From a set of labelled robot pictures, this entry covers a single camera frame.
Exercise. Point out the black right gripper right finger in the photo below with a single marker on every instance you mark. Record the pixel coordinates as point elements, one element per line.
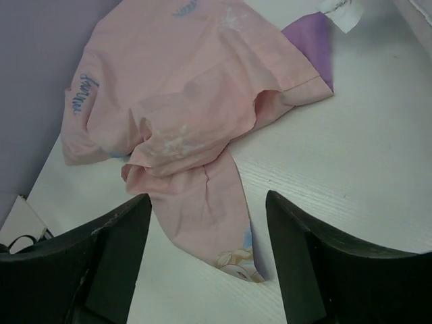
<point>328,276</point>

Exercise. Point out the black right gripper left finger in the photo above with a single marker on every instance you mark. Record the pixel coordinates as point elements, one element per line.
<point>86,275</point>

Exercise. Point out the pink printed pillowcase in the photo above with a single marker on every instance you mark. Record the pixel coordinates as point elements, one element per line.
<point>167,85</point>

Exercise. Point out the white pillow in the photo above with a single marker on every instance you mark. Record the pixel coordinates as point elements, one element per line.
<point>415,10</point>

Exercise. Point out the white pillow label tag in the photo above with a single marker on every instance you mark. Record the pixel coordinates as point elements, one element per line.
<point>345,14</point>

